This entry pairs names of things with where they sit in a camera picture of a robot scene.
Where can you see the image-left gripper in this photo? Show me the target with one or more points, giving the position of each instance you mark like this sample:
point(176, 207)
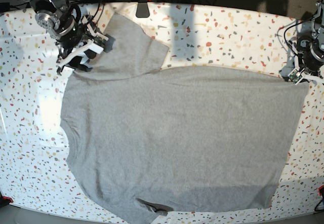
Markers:
point(70, 35)

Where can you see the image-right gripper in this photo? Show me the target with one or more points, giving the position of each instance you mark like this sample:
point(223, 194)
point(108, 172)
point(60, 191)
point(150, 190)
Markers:
point(310, 56)

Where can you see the grey T-shirt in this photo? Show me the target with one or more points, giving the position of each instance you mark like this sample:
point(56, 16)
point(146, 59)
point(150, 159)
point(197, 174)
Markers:
point(145, 141)

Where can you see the red clamp right corner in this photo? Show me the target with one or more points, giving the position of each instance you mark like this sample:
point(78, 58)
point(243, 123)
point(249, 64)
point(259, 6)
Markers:
point(319, 207)

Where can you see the red clamp corner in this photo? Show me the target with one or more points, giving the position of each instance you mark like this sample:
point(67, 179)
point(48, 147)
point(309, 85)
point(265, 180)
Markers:
point(4, 201)
point(319, 207)

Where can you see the red clamp left corner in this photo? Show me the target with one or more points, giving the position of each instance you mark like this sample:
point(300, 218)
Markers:
point(4, 201)

